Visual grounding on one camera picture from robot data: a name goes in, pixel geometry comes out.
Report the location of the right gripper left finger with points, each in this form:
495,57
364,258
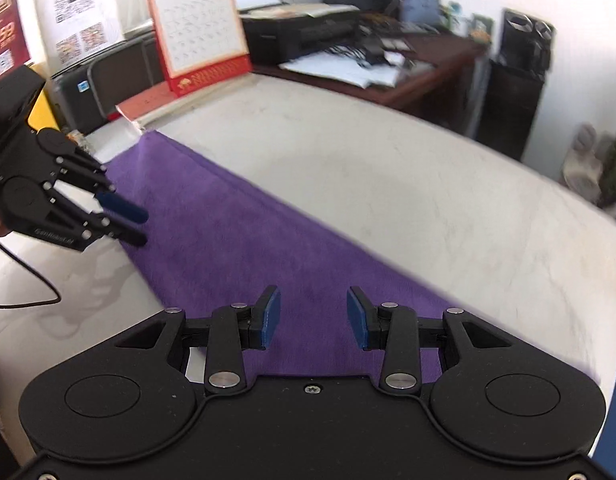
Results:
232,330

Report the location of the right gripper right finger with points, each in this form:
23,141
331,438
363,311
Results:
392,329

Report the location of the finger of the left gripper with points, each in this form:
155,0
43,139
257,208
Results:
73,227
90,176

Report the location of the purple towel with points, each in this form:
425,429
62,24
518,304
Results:
213,239

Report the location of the yellow folder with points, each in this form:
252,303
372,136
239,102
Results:
41,115

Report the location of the red book stack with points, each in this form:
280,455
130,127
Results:
158,102

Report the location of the QR code sign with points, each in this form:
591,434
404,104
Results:
72,30

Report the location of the red desk calendar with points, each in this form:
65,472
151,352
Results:
200,43

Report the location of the black printer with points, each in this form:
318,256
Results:
279,34

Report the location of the dark wooden desk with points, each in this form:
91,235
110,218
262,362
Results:
437,89

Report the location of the grey slippers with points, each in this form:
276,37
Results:
583,164

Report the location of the white papers on desk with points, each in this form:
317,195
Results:
348,70

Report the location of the black water dispenser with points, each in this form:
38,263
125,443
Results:
516,80

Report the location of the blue bag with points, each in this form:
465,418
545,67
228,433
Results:
421,12

